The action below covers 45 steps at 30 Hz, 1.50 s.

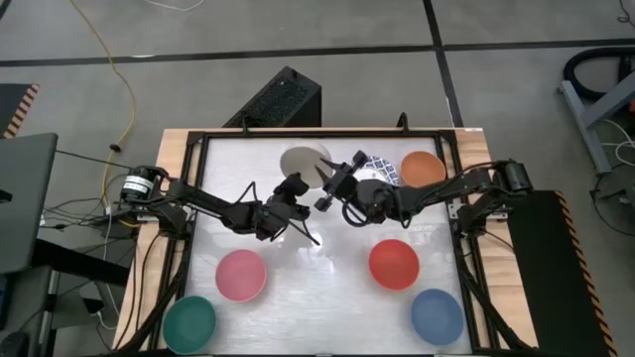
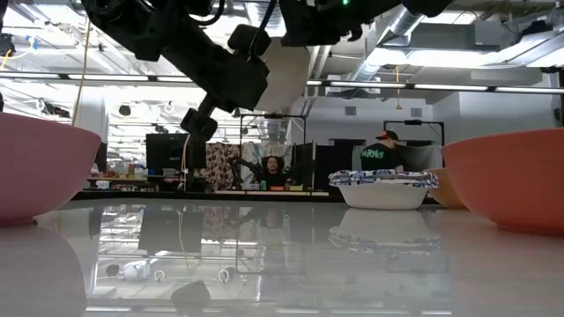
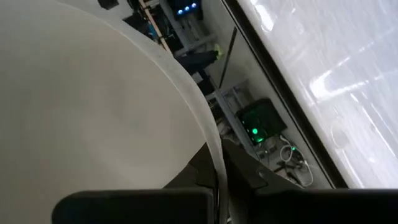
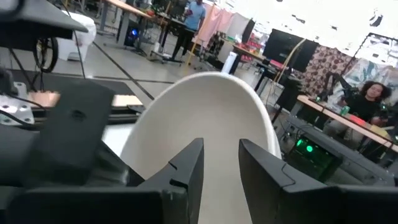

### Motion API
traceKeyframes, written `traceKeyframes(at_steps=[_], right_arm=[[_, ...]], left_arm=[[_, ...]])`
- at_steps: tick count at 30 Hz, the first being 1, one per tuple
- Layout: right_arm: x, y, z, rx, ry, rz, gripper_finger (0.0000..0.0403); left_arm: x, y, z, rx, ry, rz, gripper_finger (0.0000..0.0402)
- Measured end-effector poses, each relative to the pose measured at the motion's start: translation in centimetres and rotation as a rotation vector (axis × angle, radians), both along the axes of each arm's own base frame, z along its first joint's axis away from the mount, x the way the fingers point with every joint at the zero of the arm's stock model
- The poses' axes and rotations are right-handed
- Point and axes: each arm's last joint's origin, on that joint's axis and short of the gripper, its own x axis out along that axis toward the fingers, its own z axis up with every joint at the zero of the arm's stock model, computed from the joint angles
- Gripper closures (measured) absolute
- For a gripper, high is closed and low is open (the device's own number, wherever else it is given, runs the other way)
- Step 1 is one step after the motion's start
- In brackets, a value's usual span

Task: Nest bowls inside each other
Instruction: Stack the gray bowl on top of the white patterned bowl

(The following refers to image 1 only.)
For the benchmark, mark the teal green plastic bowl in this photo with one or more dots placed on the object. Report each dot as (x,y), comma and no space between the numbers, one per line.
(189,324)

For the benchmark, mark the blue patterned paper bowl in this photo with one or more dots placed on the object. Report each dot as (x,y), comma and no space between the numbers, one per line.
(384,166)

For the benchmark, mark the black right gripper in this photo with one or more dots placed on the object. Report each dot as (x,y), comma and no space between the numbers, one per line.
(354,191)

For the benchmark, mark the pink plastic bowl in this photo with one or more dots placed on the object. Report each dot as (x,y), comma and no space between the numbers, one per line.
(241,275)

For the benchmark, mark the black perforated computer case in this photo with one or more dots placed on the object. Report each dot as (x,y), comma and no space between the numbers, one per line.
(283,99)

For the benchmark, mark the grey metal stand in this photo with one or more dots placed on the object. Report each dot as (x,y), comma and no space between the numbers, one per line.
(580,124)

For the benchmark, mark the cream white bowl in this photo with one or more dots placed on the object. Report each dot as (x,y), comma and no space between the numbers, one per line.
(297,156)

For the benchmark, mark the black table clamp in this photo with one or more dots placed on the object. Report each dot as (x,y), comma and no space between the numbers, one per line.
(244,126)
(403,123)

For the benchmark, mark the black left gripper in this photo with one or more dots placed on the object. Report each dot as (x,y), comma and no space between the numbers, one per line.
(280,213)

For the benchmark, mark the black stand foot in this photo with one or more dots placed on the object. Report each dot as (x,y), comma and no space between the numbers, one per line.
(74,263)

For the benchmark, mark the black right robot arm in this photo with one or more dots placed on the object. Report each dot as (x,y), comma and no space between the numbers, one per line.
(446,188)

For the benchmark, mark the red plastic bowl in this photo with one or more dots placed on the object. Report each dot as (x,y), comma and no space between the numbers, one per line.
(394,265)

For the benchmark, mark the orange plastic bowl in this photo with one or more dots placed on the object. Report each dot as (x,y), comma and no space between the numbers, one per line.
(421,168)

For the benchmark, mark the black hazard-striped mat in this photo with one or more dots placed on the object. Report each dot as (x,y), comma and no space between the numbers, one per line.
(12,106)
(546,273)

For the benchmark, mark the blue plastic bowl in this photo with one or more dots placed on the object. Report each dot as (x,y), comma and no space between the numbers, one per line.
(436,317)

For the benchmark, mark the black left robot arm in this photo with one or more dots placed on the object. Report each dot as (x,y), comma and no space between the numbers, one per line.
(208,203)

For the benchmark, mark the dark grey laptop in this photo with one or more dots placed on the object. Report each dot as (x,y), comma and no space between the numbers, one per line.
(25,198)

